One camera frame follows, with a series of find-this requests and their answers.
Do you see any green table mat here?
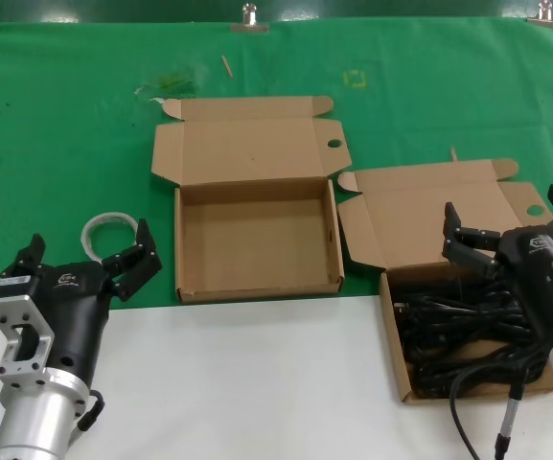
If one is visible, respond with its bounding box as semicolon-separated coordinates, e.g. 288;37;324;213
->
0;19;553;320

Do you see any open cardboard box with cables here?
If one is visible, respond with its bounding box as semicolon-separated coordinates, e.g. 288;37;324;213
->
336;157;553;404

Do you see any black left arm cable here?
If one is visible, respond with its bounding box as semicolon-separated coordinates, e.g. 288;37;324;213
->
75;388;107;435

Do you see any empty open cardboard box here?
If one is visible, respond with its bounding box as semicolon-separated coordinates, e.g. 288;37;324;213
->
150;94;352;304

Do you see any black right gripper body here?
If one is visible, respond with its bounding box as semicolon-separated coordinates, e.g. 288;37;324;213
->
495;222;553;348

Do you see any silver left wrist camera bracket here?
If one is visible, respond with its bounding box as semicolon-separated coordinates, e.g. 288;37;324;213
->
0;294;56;387

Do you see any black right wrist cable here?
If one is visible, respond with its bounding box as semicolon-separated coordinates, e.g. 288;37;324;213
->
449;356;541;460

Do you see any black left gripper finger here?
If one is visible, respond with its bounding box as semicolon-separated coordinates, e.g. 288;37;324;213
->
101;218;165;303
10;233;47;278

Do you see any metal binder clip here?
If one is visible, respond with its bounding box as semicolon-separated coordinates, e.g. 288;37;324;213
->
527;0;553;29
230;2;270;34

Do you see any clear tape roll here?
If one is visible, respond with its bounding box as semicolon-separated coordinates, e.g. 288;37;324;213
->
81;213;139;263

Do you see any clear plastic wrapper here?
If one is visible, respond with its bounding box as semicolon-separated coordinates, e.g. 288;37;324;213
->
131;64;205;104

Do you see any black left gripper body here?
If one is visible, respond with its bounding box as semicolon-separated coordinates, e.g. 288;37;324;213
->
0;262;114;384

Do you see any cable with silver plug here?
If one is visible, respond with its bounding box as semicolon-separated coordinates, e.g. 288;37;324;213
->
494;382;526;460

